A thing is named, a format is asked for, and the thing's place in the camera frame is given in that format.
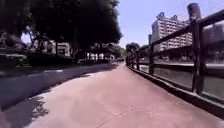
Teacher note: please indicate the dark kerb under railing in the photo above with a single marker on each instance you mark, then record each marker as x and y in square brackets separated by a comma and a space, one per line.
[173, 89]

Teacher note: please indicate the dark hedge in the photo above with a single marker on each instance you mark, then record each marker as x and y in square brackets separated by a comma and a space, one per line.
[36, 60]

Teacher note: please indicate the row of trees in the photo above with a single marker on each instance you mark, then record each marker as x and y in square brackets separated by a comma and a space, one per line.
[66, 23]

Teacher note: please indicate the tree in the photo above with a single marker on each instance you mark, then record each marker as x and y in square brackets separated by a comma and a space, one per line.
[132, 46]

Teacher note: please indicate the water channel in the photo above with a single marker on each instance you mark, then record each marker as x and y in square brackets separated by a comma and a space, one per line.
[186, 78]

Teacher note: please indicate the low pale building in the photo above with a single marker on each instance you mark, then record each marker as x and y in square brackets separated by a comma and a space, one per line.
[63, 49]

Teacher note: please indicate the tall pale apartment building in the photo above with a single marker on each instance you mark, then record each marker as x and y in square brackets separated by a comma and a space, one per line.
[168, 31]

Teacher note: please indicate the red paved path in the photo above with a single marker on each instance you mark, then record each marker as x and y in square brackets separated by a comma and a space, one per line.
[110, 100]

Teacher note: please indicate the dark wooden railing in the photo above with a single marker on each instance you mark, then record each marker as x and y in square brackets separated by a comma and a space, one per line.
[198, 50]

